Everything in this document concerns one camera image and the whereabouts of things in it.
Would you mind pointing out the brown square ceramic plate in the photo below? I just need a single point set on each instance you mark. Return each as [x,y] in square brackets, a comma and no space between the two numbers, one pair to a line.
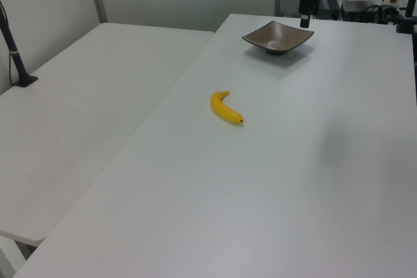
[277,35]

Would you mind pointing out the black electronics box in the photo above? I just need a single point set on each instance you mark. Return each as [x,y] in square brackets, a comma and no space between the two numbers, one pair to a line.
[358,9]

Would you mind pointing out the white table leg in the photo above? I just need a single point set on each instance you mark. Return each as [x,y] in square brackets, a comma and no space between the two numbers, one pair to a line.
[9,256]

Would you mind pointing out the black stand with thick clamp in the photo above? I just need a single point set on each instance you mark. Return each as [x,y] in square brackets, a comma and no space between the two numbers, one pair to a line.
[407,21]

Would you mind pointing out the yellow banana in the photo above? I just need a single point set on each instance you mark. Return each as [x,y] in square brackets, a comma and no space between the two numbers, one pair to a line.
[224,108]

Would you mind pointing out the black camera stand with clamp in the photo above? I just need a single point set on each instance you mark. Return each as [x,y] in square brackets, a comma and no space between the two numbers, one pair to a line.
[14,53]

